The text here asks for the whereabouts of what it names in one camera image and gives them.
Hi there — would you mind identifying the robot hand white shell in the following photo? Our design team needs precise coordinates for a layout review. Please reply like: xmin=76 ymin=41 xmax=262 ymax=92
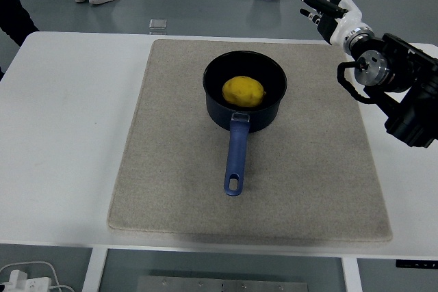
xmin=288 ymin=0 xmax=372 ymax=46

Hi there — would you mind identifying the beige fabric mat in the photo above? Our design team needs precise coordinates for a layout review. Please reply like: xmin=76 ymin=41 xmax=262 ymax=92
xmin=107 ymin=38 xmax=394 ymax=242

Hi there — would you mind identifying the black table control panel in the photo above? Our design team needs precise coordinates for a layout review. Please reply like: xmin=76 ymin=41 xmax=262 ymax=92
xmin=396 ymin=259 xmax=438 ymax=269

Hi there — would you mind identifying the white table leg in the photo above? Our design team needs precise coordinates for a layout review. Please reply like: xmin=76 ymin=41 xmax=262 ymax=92
xmin=81 ymin=246 xmax=109 ymax=292
xmin=342 ymin=256 xmax=363 ymax=292

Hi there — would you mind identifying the grey metal plate with screws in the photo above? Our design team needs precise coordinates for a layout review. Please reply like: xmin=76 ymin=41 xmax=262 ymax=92
xmin=136 ymin=275 xmax=311 ymax=292

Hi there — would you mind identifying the person in dark trousers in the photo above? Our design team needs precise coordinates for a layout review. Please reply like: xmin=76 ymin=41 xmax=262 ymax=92
xmin=0 ymin=0 xmax=40 ymax=47

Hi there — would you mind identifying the white power adapter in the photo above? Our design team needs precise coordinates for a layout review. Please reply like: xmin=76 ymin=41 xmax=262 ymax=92
xmin=0 ymin=269 xmax=52 ymax=292

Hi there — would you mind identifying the blue pot with handle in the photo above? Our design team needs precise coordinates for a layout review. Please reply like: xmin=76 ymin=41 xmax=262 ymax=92
xmin=203 ymin=51 xmax=288 ymax=198

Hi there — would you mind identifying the white cable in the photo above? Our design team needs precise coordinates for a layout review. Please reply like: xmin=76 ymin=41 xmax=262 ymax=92
xmin=0 ymin=261 xmax=75 ymax=292

